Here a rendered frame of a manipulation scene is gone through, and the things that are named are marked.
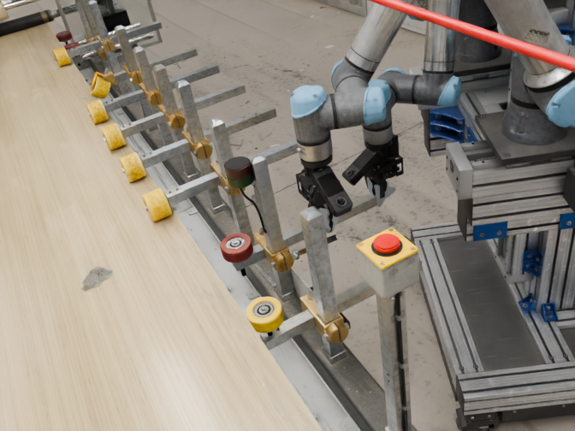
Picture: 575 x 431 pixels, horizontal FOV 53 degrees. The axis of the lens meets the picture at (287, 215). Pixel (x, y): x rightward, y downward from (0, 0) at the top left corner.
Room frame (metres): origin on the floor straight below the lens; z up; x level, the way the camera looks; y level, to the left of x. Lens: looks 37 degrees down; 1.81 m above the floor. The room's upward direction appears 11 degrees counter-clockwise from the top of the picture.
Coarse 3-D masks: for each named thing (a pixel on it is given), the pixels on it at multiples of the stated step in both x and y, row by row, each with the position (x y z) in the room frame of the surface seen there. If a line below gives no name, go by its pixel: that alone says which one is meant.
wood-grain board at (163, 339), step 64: (0, 64) 2.94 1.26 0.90; (0, 128) 2.15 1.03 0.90; (64, 128) 2.04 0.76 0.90; (0, 192) 1.65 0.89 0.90; (64, 192) 1.57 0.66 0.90; (128, 192) 1.50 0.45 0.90; (0, 256) 1.30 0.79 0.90; (64, 256) 1.25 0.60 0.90; (128, 256) 1.19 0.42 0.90; (192, 256) 1.14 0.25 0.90; (0, 320) 1.04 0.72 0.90; (64, 320) 1.00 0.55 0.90; (128, 320) 0.96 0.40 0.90; (192, 320) 0.92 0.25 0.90; (0, 384) 0.84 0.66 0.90; (64, 384) 0.81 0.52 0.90; (128, 384) 0.78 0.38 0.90; (192, 384) 0.75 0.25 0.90; (256, 384) 0.72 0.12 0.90
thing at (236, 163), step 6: (240, 156) 1.15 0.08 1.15; (228, 162) 1.14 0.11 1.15; (234, 162) 1.13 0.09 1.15; (240, 162) 1.13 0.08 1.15; (246, 162) 1.12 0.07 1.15; (228, 168) 1.11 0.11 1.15; (234, 168) 1.11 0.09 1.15; (240, 168) 1.10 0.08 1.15; (246, 198) 1.13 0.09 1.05; (258, 210) 1.13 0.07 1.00; (264, 228) 1.13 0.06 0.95
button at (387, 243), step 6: (384, 234) 0.69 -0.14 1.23; (390, 234) 0.68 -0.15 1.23; (378, 240) 0.68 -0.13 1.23; (384, 240) 0.67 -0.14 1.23; (390, 240) 0.67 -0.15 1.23; (396, 240) 0.67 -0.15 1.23; (378, 246) 0.66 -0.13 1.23; (384, 246) 0.66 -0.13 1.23; (390, 246) 0.66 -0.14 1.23; (396, 246) 0.66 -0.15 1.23; (384, 252) 0.65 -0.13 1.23; (390, 252) 0.65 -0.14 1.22
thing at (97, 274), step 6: (96, 270) 1.15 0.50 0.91; (102, 270) 1.13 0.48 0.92; (108, 270) 1.14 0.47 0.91; (90, 276) 1.12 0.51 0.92; (96, 276) 1.12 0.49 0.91; (102, 276) 1.12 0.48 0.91; (108, 276) 1.12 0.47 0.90; (84, 282) 1.11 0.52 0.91; (90, 282) 1.11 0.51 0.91; (96, 282) 1.10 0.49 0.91; (84, 288) 1.09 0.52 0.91; (90, 288) 1.09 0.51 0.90
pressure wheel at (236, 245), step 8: (224, 240) 1.17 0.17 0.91; (232, 240) 1.17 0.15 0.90; (240, 240) 1.16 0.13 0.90; (248, 240) 1.15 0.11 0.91; (224, 248) 1.14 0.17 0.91; (232, 248) 1.14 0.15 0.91; (240, 248) 1.13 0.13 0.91; (248, 248) 1.13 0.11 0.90; (224, 256) 1.13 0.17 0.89; (232, 256) 1.11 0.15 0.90; (240, 256) 1.11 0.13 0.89; (248, 256) 1.12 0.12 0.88
